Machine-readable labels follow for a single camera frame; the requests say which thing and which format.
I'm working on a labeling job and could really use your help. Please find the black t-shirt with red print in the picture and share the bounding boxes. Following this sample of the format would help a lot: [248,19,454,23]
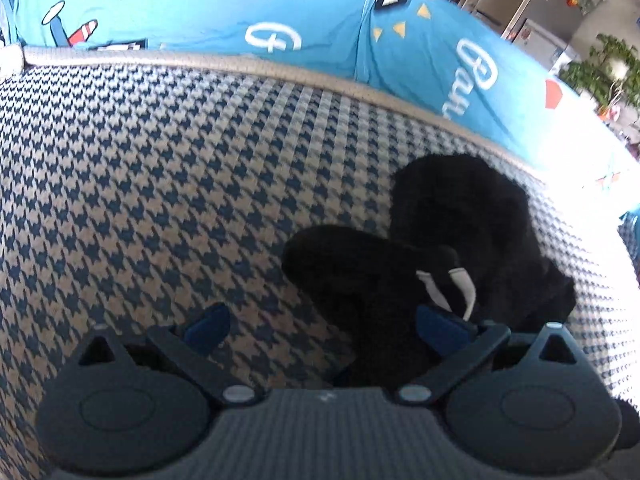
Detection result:
[281,154,577,388]

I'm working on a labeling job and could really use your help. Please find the white chest freezer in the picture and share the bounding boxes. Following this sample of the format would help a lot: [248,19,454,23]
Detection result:
[510,17,582,72]

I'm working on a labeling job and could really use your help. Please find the white cloth bundle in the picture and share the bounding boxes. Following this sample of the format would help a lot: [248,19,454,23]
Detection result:
[0,43,27,79]

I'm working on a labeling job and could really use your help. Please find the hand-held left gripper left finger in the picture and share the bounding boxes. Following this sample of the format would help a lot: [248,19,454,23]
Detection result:
[77,304,258,408]

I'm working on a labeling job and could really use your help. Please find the blue printed sofa cover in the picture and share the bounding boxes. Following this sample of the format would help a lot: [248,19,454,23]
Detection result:
[0,0,640,196]

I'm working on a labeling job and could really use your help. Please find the stainless steel refrigerator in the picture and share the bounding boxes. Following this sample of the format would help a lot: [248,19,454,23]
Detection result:
[465,0,596,56]

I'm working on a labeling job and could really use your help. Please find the leafy potted plant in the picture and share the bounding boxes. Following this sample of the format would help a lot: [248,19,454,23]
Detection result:
[560,34,640,121]

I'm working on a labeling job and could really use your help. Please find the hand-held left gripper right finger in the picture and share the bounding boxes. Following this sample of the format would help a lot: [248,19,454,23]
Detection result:
[395,304,577,407]

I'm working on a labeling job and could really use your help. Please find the houndstooth sofa seat cushion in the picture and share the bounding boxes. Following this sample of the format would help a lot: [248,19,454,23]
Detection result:
[0,45,640,480]

